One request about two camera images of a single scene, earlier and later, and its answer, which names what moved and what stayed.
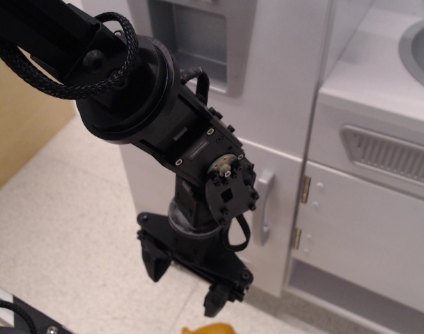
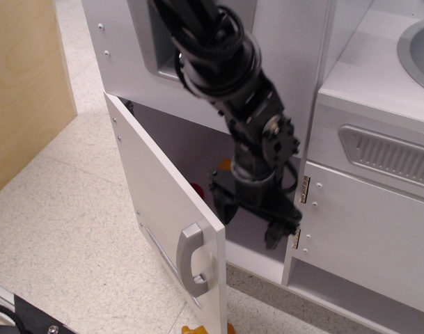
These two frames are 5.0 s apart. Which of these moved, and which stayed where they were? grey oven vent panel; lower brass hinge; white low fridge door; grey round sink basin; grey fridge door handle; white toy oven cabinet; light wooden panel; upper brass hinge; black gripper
Moved: black gripper; white low fridge door; grey fridge door handle
Stayed: white toy oven cabinet; upper brass hinge; light wooden panel; lower brass hinge; grey round sink basin; grey oven vent panel
